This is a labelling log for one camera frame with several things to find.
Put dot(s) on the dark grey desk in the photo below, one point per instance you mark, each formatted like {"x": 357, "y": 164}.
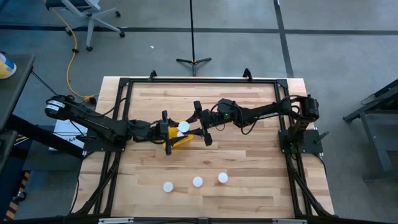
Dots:
{"x": 15, "y": 93}

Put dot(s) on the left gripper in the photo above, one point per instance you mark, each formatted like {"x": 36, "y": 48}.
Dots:
{"x": 158, "y": 132}

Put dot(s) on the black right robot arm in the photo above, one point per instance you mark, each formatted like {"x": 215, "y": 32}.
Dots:
{"x": 264, "y": 110}

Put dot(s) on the black tripod stand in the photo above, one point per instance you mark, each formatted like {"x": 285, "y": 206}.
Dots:
{"x": 193, "y": 62}

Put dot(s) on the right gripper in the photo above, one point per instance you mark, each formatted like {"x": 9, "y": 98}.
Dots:
{"x": 210, "y": 119}

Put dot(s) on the black aluminium rig frame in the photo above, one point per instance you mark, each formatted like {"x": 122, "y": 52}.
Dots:
{"x": 202, "y": 80}

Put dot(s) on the yellow white wipes canister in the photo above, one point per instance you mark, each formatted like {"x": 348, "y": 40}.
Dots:
{"x": 6, "y": 67}

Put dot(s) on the grey white office chair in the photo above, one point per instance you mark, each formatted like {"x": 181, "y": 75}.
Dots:
{"x": 90, "y": 18}

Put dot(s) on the yellow plastic basket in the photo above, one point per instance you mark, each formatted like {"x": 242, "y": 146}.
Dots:
{"x": 182, "y": 141}

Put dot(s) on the yellow black hazard tape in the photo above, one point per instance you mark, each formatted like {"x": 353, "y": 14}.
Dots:
{"x": 15, "y": 202}

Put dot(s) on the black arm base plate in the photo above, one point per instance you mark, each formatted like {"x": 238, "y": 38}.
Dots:
{"x": 99, "y": 147}
{"x": 311, "y": 140}

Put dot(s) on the silver aluminium extrusion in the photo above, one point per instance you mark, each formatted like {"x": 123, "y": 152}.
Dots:
{"x": 289, "y": 221}
{"x": 116, "y": 221}

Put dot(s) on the dark metal cart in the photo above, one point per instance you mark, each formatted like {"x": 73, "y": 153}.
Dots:
{"x": 376, "y": 130}

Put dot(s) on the amber pill bottle white cap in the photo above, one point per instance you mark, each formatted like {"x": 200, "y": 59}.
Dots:
{"x": 183, "y": 126}
{"x": 168, "y": 186}

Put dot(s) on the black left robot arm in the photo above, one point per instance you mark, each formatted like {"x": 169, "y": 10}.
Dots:
{"x": 102, "y": 124}

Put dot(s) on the white paper sheet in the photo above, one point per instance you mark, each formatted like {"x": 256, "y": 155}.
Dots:
{"x": 65, "y": 130}

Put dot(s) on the white ball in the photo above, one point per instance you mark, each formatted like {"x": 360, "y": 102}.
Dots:
{"x": 223, "y": 177}
{"x": 197, "y": 181}

